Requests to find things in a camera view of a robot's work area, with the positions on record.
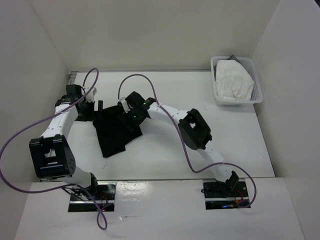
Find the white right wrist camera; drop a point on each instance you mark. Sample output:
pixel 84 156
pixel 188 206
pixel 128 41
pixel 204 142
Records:
pixel 124 104

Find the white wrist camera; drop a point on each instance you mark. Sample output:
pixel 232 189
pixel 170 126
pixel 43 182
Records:
pixel 124 104
pixel 90 97

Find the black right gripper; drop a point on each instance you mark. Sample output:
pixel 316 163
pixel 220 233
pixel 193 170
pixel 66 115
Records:
pixel 128 118

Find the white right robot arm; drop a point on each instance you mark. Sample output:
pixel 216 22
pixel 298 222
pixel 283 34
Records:
pixel 192 128

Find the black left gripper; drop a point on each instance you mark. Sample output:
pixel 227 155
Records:
pixel 90 117

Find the black skirt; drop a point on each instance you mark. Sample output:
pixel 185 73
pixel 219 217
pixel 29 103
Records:
pixel 112 135

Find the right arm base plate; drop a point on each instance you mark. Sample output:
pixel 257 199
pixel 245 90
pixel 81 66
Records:
pixel 215 198

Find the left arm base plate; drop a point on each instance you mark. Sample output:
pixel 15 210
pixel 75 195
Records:
pixel 104 195

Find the dark grey garment in basket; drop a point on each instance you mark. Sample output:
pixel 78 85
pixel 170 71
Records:
pixel 232 57

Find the white skirt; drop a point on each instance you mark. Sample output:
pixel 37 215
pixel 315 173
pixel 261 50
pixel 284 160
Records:
pixel 232 81

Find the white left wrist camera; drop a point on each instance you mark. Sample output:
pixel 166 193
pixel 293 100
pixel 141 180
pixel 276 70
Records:
pixel 90 97

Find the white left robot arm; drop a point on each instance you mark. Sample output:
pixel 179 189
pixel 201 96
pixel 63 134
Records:
pixel 51 154

